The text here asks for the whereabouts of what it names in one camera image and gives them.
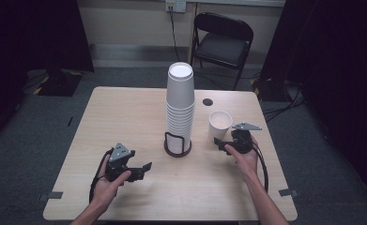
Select black floor cables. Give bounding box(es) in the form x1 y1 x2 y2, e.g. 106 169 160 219
261 80 307 124

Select dark curtain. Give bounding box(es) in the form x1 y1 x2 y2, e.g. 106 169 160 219
258 0 367 203
0 0 95 149

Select black wall socket cable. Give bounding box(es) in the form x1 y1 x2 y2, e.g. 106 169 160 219
168 6 181 63

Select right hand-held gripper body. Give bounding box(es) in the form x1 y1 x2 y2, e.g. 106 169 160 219
230 122 263 155

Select person's right hand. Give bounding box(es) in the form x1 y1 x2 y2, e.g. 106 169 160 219
223 135 261 183

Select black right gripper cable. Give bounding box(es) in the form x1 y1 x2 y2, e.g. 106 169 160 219
251 144 270 193

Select grey floor tape strip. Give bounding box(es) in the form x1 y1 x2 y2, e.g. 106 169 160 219
278 187 299 199
37 190 64 202

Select white paper cup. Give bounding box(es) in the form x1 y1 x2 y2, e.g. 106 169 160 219
207 110 234 142

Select person's left hand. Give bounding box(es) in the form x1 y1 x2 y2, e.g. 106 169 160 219
91 154 132 210

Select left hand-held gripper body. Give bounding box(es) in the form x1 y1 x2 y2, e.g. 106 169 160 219
105 142 132 183

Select stack of white cups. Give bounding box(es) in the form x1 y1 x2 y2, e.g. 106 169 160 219
165 61 196 155

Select black stand base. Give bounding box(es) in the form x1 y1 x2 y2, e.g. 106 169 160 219
250 77 294 103
33 68 84 98

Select white wall socket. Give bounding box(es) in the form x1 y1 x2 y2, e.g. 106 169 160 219
164 0 188 14

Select dark round cup holder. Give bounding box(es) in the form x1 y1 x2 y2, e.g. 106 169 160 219
163 131 193 158

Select black folding chair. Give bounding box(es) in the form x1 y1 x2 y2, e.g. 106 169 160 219
190 11 254 92

